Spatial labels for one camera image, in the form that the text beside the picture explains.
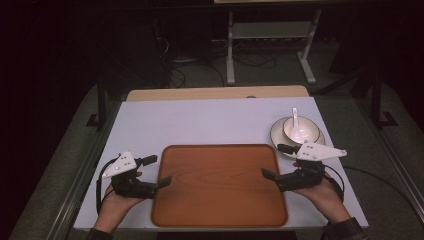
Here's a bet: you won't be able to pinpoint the white table board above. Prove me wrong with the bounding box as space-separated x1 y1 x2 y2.
73 96 370 232

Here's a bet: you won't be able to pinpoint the white metal desk frame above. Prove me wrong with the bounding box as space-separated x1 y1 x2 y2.
225 9 323 86

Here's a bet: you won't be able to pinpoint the black metal stand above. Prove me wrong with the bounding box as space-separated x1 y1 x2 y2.
370 68 400 130
85 71 108 128

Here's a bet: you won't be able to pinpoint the person's left hand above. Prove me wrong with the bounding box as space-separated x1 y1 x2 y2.
93 171 145 233

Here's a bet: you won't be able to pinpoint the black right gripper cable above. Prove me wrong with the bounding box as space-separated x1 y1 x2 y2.
323 164 424 209

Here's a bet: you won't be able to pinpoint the black floor cables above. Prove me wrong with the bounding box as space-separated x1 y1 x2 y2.
168 49 279 88

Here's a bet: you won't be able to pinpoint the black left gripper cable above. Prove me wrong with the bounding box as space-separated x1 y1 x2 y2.
95 153 122 215

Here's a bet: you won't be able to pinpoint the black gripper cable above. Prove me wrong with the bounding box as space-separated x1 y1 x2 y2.
323 164 424 209
95 153 122 215

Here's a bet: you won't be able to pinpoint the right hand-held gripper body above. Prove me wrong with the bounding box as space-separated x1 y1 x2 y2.
275 142 348 193

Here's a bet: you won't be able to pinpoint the white ceramic spoon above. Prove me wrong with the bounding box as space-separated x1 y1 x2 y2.
290 106 310 142

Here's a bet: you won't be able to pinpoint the person's right hand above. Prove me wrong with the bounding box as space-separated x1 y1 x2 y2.
292 161 352 225

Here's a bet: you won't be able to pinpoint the grey metal rail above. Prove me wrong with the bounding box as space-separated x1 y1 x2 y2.
49 99 122 240
355 99 424 214

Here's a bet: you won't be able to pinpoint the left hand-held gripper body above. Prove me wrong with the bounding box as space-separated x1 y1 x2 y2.
101 150 160 200

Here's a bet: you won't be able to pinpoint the white plate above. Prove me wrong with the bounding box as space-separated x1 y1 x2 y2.
269 116 327 161

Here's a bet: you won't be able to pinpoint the brown wooden tray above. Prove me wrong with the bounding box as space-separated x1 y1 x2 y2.
150 143 290 229

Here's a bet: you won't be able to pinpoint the white bowl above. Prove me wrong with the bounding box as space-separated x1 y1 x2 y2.
282 115 322 145

